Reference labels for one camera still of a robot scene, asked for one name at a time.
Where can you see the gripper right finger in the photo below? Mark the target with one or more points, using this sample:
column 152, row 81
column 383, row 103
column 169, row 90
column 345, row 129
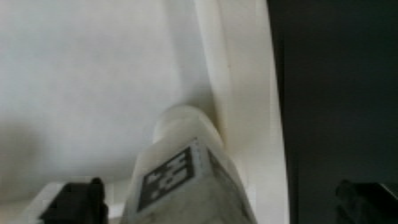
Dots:
column 367, row 203

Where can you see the white leg with tag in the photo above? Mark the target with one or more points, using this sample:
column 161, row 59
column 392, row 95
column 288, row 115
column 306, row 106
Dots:
column 187, row 189

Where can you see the white square tabletop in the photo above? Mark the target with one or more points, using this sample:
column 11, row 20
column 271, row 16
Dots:
column 105, row 60

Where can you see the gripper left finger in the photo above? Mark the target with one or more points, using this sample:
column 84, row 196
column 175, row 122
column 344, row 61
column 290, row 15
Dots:
column 70, row 204

